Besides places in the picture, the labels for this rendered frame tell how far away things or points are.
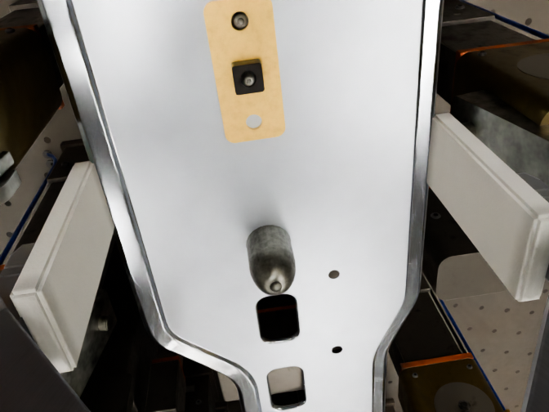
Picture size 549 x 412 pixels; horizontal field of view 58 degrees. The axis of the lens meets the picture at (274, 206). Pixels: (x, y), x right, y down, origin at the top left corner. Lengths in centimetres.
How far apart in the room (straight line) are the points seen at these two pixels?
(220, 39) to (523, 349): 89
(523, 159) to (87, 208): 24
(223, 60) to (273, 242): 12
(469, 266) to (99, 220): 32
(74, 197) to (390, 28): 21
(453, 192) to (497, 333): 83
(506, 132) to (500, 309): 66
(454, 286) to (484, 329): 54
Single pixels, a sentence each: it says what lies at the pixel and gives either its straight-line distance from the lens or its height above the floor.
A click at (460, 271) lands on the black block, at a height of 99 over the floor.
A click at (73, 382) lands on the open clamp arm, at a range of 38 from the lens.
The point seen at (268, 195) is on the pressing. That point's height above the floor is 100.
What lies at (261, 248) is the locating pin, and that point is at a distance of 33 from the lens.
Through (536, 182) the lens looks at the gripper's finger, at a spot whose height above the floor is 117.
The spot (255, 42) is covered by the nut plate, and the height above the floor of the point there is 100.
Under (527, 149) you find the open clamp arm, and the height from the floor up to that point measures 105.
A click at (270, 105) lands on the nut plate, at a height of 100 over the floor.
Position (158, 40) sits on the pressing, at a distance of 30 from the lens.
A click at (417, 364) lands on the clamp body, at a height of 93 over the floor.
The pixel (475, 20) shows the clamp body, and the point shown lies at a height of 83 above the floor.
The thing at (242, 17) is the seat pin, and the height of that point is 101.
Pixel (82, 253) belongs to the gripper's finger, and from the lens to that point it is 16.
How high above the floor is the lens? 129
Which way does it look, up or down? 58 degrees down
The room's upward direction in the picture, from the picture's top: 168 degrees clockwise
